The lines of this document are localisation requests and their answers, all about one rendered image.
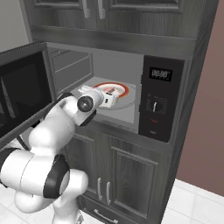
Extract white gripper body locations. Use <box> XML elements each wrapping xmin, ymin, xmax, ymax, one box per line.
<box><xmin>108</xmin><ymin>88</ymin><xmax>121</xmax><ymax>108</ymax></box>

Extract silver cupboard handle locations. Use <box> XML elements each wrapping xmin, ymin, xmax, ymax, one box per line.
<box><xmin>81</xmin><ymin>0</ymin><xmax>91</xmax><ymax>19</ymax></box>
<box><xmin>105</xmin><ymin>181</ymin><xmax>112</xmax><ymax>206</ymax></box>
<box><xmin>97</xmin><ymin>0</ymin><xmax>107</xmax><ymax>20</ymax></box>
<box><xmin>96</xmin><ymin>177</ymin><xmax>103</xmax><ymax>201</ymax></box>

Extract dark grey cupboard door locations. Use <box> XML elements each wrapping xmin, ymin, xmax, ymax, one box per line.
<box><xmin>108</xmin><ymin>144</ymin><xmax>169</xmax><ymax>219</ymax></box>
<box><xmin>24</xmin><ymin>0</ymin><xmax>99</xmax><ymax>31</ymax></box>
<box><xmin>97</xmin><ymin>0</ymin><xmax>205</xmax><ymax>39</ymax></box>
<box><xmin>64</xmin><ymin>131</ymin><xmax>111</xmax><ymax>206</ymax></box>

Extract dark grey tall cabinet unit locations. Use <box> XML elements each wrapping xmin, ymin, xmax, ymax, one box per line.
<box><xmin>19</xmin><ymin>0</ymin><xmax>221</xmax><ymax>224</ymax></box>

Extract red-rimmed white plate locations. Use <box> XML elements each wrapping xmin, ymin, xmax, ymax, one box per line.
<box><xmin>93</xmin><ymin>81</ymin><xmax>130</xmax><ymax>101</ymax></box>

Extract black built-in microwave oven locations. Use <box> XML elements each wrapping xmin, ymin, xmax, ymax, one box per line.
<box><xmin>45</xmin><ymin>41</ymin><xmax>186</xmax><ymax>144</ymax></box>

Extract pink raw steak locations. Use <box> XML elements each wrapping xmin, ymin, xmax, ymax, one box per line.
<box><xmin>102</xmin><ymin>84</ymin><xmax>123</xmax><ymax>94</ymax></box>

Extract dark grey drawer front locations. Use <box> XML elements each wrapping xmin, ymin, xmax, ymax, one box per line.
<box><xmin>79</xmin><ymin>194</ymin><xmax>148</xmax><ymax>224</ymax></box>

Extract black microwave door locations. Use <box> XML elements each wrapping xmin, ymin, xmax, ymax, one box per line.
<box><xmin>0</xmin><ymin>40</ymin><xmax>59</xmax><ymax>149</ymax></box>

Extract silver drawer handle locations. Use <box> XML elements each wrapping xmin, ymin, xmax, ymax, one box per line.
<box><xmin>93</xmin><ymin>208</ymin><xmax>119</xmax><ymax>224</ymax></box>

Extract glass microwave turntable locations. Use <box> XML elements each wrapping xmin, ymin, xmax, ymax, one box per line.
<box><xmin>78</xmin><ymin>83</ymin><xmax>137</xmax><ymax>111</ymax></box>

